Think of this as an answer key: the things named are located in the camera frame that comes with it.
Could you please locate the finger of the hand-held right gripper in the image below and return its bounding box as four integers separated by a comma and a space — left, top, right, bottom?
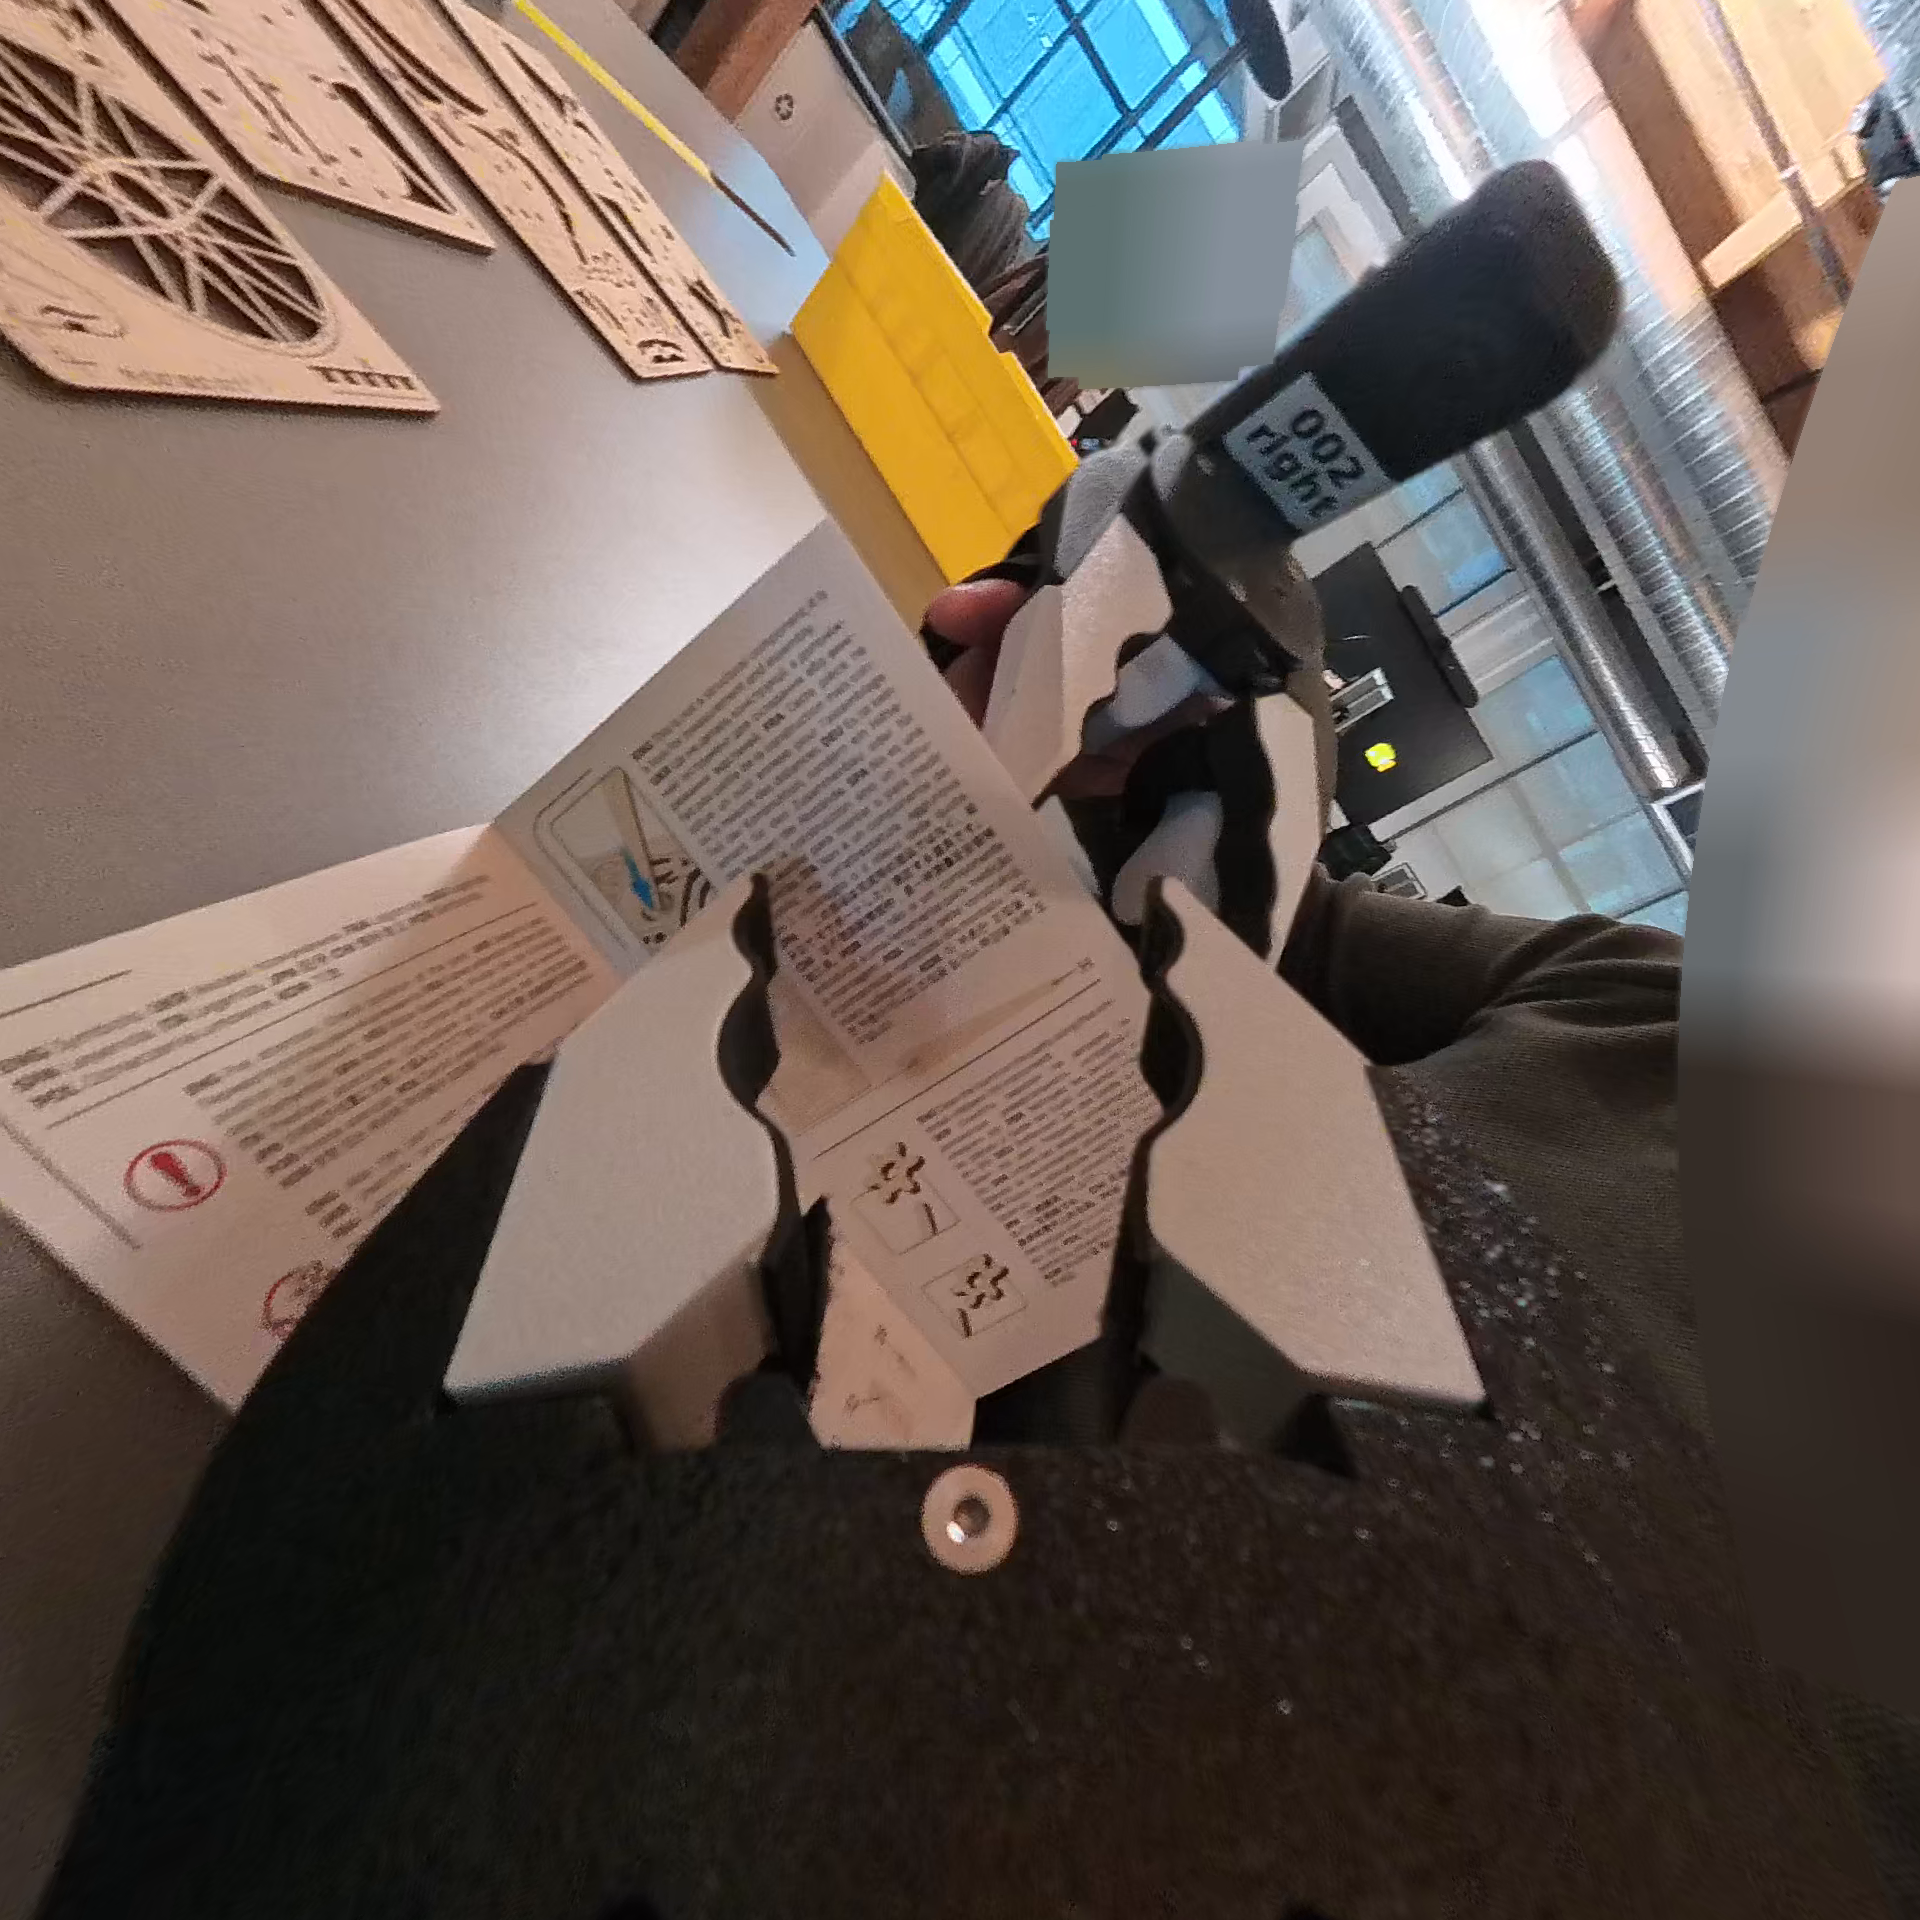
978, 516, 1203, 807
1200, 689, 1339, 965

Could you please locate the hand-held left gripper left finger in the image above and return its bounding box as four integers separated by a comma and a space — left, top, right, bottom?
441, 872, 834, 1454

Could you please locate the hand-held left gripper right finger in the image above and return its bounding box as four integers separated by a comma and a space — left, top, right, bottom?
1099, 872, 1490, 1444

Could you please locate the white instruction booklet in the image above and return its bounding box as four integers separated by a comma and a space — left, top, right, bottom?
0, 516, 1175, 1448

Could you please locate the person's right forearm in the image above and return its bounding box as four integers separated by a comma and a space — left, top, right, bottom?
1275, 865, 1692, 1076

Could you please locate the wooden model parts sheet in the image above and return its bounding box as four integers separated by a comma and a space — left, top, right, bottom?
311, 0, 715, 379
448, 0, 785, 377
105, 0, 499, 251

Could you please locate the person's right hand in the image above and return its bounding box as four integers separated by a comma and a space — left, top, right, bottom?
919, 576, 1039, 710

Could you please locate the wooden shelving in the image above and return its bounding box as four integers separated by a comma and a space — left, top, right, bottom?
1582, 0, 1895, 413

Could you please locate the yellow plastic box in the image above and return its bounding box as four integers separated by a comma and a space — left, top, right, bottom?
792, 172, 1082, 589

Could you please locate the grey bin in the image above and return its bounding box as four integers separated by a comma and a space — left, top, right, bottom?
667, 22, 906, 302

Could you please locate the yellow strip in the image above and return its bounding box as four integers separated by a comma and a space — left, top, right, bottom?
507, 0, 801, 251

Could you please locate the wooden sheet with wheel cutout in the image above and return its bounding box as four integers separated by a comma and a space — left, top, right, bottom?
0, 30, 443, 415

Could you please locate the silver ventilation duct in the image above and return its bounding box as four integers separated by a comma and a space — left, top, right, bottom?
1328, 0, 1719, 788

